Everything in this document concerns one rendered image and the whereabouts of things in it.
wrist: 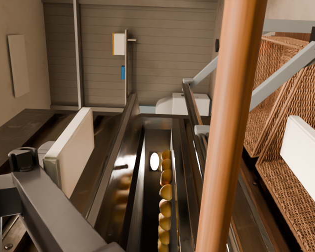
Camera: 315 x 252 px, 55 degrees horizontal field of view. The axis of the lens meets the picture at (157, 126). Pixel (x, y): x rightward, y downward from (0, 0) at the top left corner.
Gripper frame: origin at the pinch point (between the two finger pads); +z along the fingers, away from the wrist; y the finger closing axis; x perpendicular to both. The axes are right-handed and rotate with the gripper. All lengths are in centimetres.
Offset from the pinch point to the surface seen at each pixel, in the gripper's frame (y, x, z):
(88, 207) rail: -20, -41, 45
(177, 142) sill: 7, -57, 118
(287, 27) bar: 40, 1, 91
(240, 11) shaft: 3.4, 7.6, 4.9
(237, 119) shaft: 4.2, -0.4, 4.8
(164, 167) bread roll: 1, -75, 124
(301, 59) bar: 26, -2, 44
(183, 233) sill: 6, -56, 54
